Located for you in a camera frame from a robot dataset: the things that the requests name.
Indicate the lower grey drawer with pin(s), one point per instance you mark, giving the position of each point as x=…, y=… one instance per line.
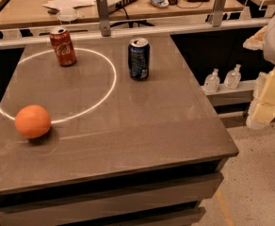
x=184, y=217

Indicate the blue pepsi can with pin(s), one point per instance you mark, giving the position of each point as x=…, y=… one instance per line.
x=139, y=58

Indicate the white power strip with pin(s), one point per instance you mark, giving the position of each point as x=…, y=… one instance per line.
x=114, y=5

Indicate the red coca-cola can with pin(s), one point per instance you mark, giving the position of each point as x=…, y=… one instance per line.
x=63, y=46

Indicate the clear sanitizer bottle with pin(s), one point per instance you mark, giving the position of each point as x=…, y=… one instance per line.
x=211, y=82
x=233, y=77

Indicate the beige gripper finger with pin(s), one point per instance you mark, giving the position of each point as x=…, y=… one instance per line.
x=256, y=41
x=262, y=109

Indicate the grey metal post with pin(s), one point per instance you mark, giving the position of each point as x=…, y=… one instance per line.
x=103, y=15
x=217, y=15

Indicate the clear sanitizer bottle right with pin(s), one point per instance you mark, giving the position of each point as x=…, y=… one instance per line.
x=233, y=77

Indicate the clear round lid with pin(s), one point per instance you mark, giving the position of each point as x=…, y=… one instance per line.
x=67, y=15

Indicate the orange fruit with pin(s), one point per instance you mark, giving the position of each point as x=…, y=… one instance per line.
x=32, y=121

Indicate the white papers on desk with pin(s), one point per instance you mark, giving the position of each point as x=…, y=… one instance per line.
x=58, y=4

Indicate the clear sanitizer bottle left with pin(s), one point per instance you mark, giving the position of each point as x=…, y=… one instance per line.
x=211, y=82

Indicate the grey metal post right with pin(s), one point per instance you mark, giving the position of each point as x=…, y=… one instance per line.
x=217, y=15

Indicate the grey metal post left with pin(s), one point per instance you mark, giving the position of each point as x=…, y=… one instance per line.
x=103, y=15

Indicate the blue white packet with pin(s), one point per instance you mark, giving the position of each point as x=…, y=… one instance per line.
x=160, y=3

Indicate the grey drawer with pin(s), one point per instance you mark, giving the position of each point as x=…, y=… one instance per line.
x=184, y=217
x=150, y=199

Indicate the upper grey drawer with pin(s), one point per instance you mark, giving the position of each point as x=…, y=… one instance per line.
x=150, y=199

